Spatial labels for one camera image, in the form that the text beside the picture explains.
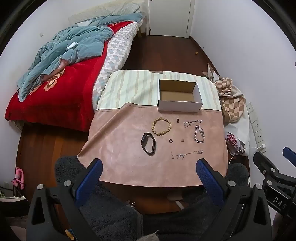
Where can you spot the teal quilt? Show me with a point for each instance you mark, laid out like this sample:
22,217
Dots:
76,41

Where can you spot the grey checkered bedsheet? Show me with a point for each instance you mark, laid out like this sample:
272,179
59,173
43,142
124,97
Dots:
115,53

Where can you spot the white and green sneaker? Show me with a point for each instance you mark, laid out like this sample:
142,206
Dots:
11,197

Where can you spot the white red printed plastic bag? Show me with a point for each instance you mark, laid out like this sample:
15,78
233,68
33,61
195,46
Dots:
232,139

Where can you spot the pink and striped tablecloth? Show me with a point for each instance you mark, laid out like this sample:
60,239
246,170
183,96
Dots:
120,139

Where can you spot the brown checkered cloth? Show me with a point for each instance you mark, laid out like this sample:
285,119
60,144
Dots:
233,104

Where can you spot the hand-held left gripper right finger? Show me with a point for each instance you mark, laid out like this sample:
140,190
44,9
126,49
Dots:
209,183

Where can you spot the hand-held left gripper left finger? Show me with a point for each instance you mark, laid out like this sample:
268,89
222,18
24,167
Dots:
89,180

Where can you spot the cream pillow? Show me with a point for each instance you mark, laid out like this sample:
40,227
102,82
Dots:
97,11

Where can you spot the bed frame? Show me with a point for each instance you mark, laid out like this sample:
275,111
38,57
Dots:
143,29

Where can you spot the white paper piece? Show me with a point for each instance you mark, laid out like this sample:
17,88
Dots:
72,45

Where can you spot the bed with red blanket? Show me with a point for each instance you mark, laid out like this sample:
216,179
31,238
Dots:
57,102

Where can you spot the white paper bag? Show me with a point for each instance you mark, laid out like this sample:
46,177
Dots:
209,71

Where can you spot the dark fuzzy pants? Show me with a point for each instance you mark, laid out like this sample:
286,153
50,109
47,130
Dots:
111,208

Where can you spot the pink slipper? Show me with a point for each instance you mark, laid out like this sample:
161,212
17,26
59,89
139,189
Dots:
19,177

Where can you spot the white wall sockets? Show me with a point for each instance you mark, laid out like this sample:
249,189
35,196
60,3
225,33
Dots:
254,125

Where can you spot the white cardboard box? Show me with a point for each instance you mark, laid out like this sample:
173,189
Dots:
178,107

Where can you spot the white door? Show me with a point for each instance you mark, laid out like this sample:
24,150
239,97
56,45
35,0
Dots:
170,16

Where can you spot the black smartwatch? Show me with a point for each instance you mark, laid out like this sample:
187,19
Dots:
143,140

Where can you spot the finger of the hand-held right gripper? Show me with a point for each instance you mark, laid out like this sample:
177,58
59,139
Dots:
263,163
290,155

